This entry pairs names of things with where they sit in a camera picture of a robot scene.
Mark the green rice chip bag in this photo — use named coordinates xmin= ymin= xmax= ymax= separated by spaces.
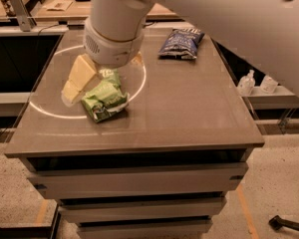
xmin=81 ymin=69 xmax=130 ymax=122

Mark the clear sanitizer bottle left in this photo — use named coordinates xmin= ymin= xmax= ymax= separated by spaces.
xmin=237 ymin=70 xmax=255 ymax=97

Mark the clear sanitizer bottle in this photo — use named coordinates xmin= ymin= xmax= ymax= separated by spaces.
xmin=260 ymin=76 xmax=278 ymax=94
xmin=237 ymin=70 xmax=255 ymax=97

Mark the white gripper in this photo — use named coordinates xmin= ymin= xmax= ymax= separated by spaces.
xmin=62 ymin=18 xmax=144 ymax=105

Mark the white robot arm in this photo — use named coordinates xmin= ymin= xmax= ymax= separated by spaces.
xmin=83 ymin=0 xmax=299 ymax=98

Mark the metal bracket left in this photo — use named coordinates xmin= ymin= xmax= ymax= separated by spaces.
xmin=8 ymin=0 xmax=33 ymax=32

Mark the clear sanitizer bottle right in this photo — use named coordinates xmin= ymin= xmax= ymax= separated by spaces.
xmin=260 ymin=76 xmax=278 ymax=94

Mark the dark blue chip bag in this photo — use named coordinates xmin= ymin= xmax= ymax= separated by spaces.
xmin=158 ymin=28 xmax=204 ymax=60

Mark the grey drawer cabinet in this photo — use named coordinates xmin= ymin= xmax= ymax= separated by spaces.
xmin=6 ymin=28 xmax=264 ymax=239

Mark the black chair base leg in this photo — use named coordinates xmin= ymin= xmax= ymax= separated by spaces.
xmin=269 ymin=215 xmax=299 ymax=231

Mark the paper card on desk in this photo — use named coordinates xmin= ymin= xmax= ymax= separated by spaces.
xmin=44 ymin=0 xmax=72 ymax=11

